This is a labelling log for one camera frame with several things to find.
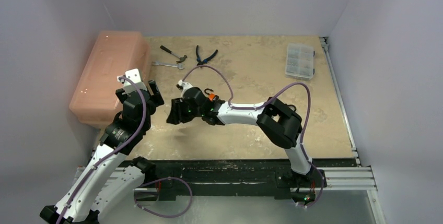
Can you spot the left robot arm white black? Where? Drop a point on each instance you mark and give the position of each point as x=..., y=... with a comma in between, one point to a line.
x=91, y=197

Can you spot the orange black Opel padlock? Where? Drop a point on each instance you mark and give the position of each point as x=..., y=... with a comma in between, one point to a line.
x=210, y=93

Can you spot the pink plastic toolbox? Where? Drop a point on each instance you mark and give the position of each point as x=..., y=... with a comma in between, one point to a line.
x=94, y=101

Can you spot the silver open-end wrench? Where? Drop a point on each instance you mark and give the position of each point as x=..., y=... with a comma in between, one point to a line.
x=178, y=66

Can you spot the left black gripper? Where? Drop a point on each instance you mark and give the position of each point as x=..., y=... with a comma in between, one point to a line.
x=157, y=98

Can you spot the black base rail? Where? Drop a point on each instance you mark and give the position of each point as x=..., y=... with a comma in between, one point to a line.
x=168, y=179

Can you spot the small black-handled hammer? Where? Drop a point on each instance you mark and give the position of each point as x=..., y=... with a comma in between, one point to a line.
x=180, y=58

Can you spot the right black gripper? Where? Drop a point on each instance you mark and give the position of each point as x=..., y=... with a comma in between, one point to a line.
x=182, y=108

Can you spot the clear plastic screw organizer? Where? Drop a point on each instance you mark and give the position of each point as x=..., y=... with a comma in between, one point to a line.
x=300, y=61

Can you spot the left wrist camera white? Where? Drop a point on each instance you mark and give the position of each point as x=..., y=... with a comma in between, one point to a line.
x=131, y=80

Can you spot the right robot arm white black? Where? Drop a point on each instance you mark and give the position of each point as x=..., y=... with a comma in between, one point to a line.
x=281, y=124

